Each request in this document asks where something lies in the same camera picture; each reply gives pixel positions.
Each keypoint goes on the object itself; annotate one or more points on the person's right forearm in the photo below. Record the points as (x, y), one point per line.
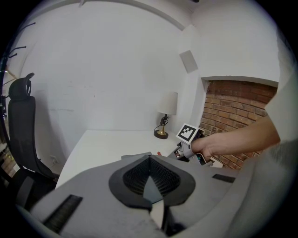
(246, 139)

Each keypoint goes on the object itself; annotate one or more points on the white desk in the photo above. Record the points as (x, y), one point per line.
(104, 148)

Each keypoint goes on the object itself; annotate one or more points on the person's right hand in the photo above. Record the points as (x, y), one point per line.
(206, 146)

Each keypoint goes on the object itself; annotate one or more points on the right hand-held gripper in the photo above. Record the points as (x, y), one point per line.
(186, 132)

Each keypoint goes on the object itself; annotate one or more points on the white wall socket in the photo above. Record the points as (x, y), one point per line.
(54, 160)

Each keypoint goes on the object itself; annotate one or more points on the black office chair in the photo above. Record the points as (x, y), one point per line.
(23, 127)

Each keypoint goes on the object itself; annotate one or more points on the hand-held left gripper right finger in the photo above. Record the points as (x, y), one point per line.
(205, 186)

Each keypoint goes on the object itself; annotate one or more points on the white wall panel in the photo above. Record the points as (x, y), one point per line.
(188, 61)

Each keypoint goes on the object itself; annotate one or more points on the person's white printed shirt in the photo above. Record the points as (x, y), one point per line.
(279, 162)

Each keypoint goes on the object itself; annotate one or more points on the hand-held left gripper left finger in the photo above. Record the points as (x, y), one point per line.
(93, 197)

